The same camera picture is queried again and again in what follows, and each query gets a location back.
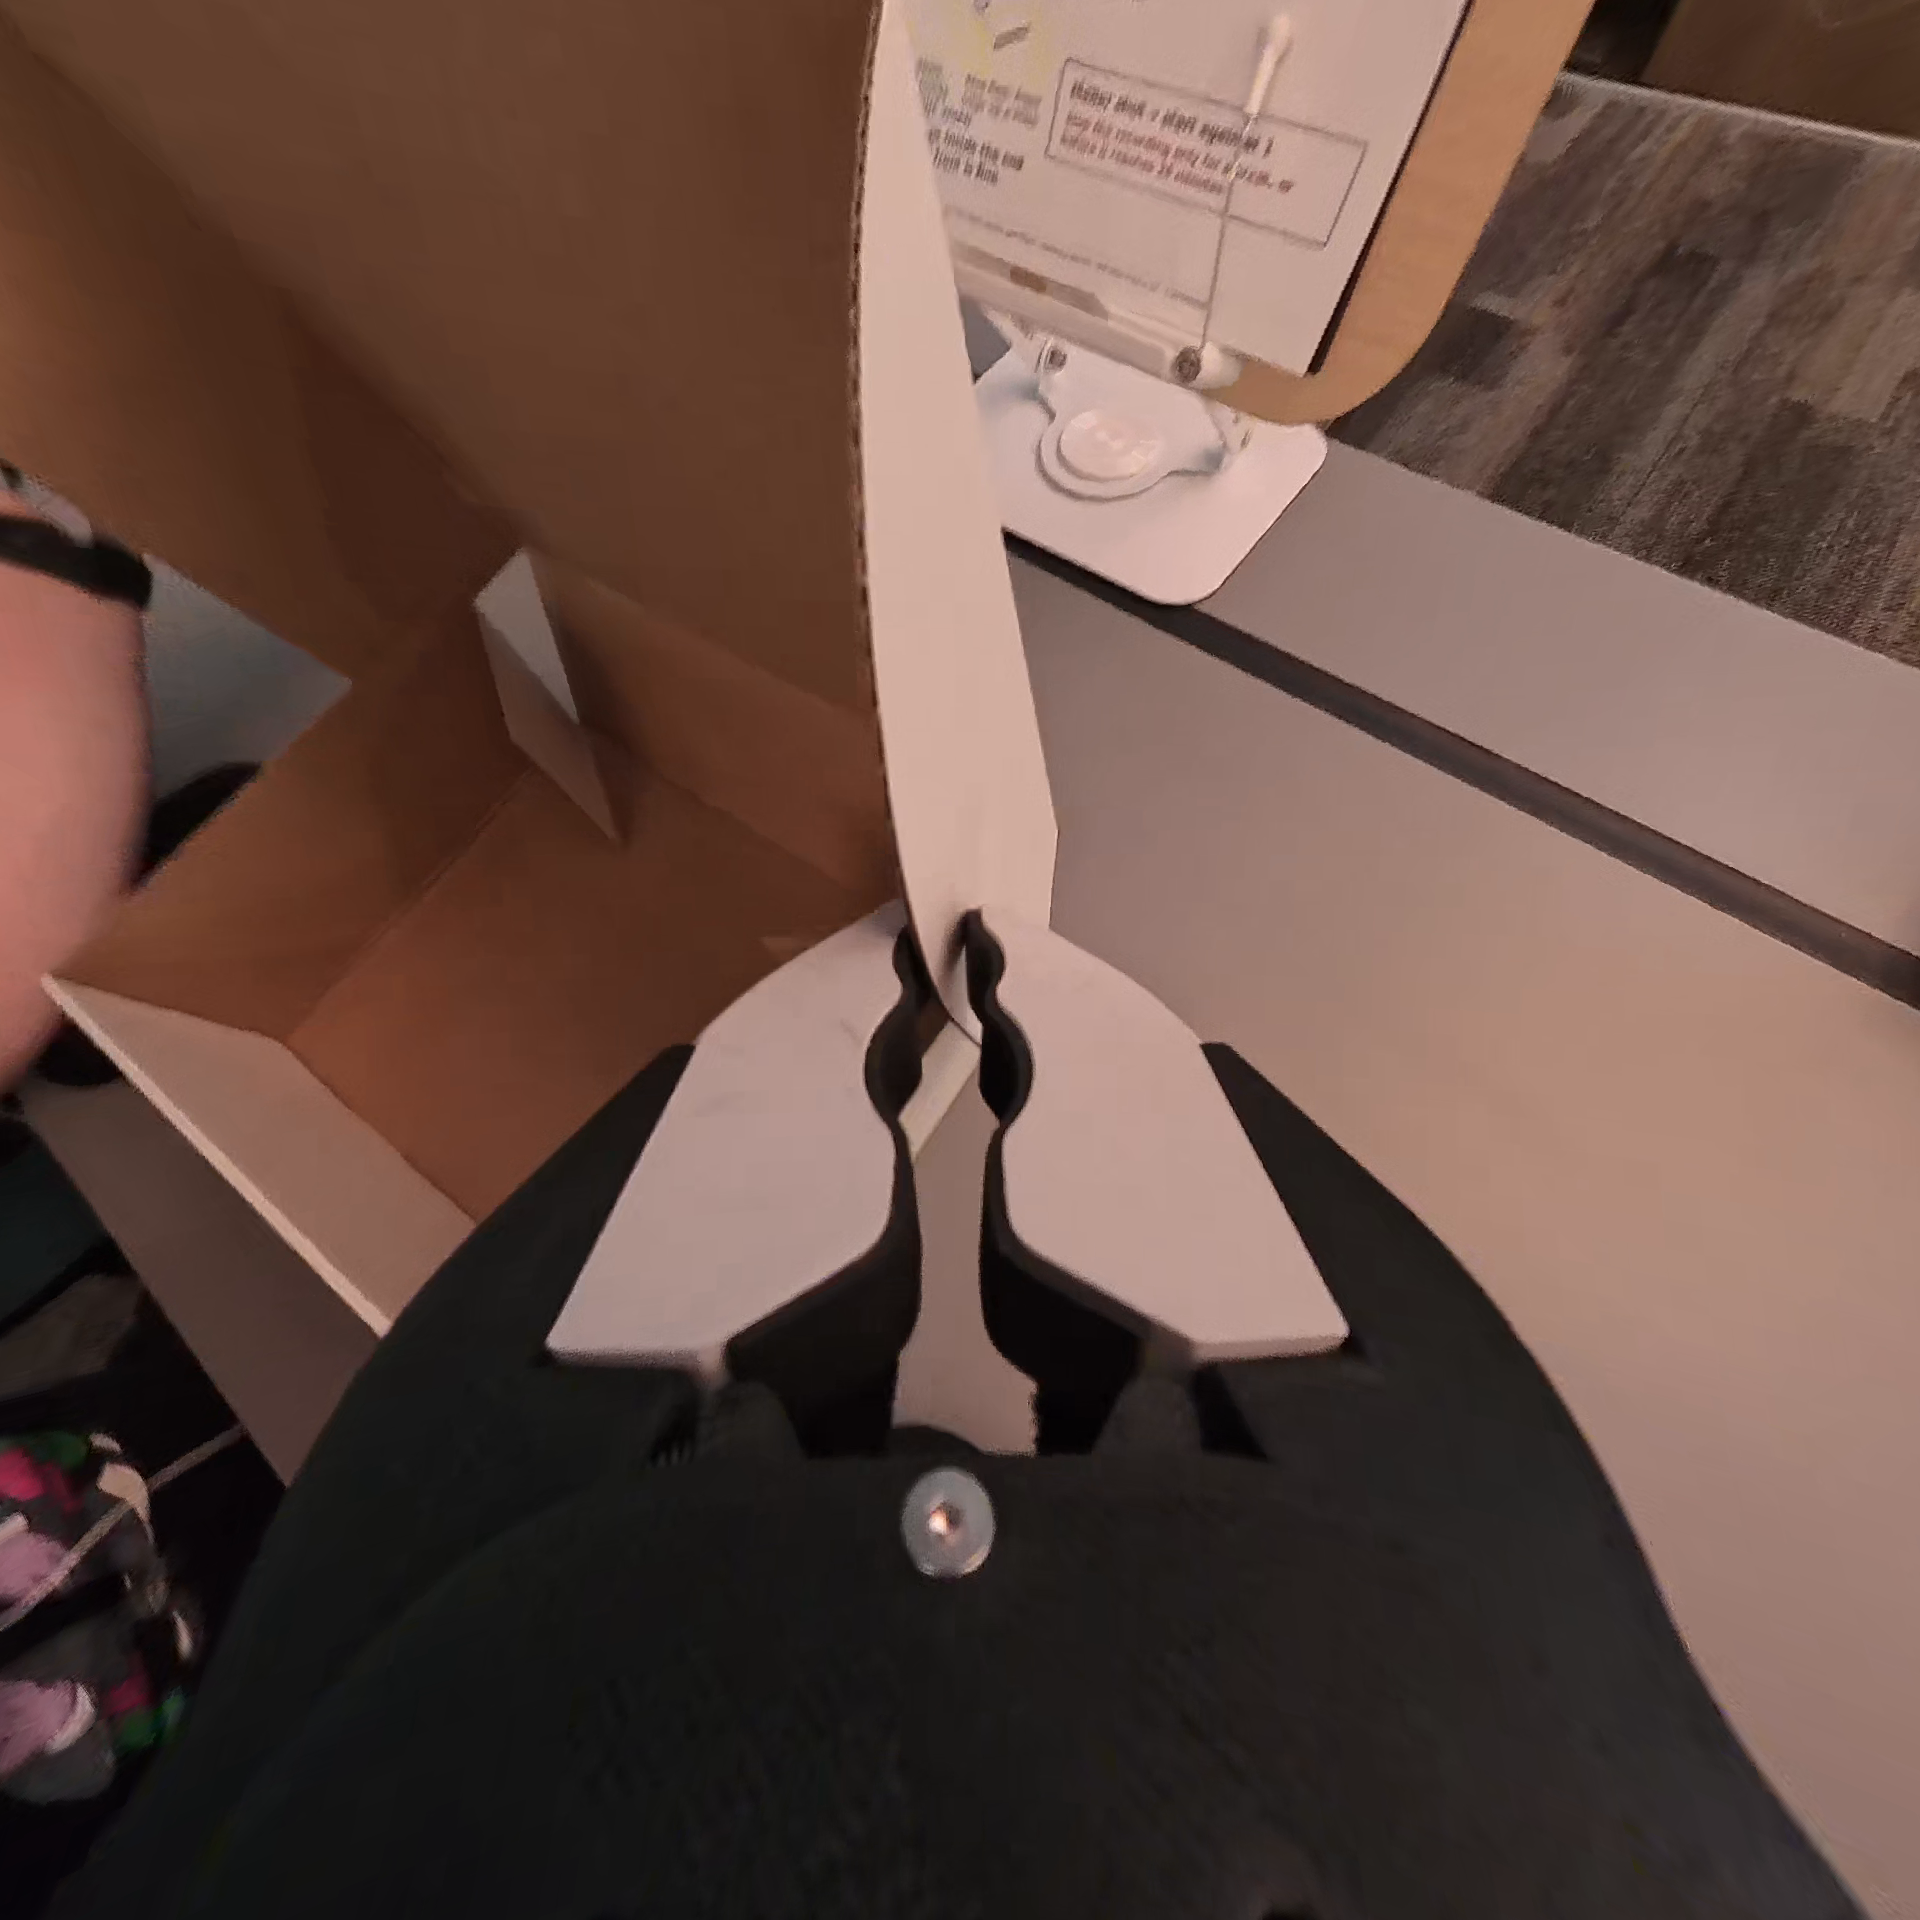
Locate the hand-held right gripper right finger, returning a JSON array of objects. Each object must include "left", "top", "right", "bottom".
[{"left": 960, "top": 908, "right": 1349, "bottom": 1455}]

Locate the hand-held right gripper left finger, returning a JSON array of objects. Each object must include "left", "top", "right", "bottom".
[{"left": 547, "top": 901, "right": 923, "bottom": 1455}]

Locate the white cardboard mailer box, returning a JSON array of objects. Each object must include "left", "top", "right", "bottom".
[{"left": 0, "top": 0, "right": 1061, "bottom": 1339}]

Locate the person's left forearm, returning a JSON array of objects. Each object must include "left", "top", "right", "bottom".
[{"left": 0, "top": 588, "right": 154, "bottom": 1086}]

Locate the instruction sheet on wooden stand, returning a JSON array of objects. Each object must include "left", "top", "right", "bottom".
[{"left": 901, "top": 0, "right": 1598, "bottom": 607}]

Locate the black wristband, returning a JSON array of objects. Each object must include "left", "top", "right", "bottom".
[{"left": 0, "top": 464, "right": 154, "bottom": 612}]

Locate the printed instruction sheet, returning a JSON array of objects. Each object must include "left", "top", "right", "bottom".
[{"left": 907, "top": 0, "right": 1471, "bottom": 380}]

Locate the brown wooden cabinet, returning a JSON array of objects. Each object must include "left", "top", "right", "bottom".
[{"left": 1641, "top": 0, "right": 1920, "bottom": 101}]

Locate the white cord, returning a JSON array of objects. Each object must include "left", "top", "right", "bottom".
[{"left": 0, "top": 1423, "right": 244, "bottom": 1639}]

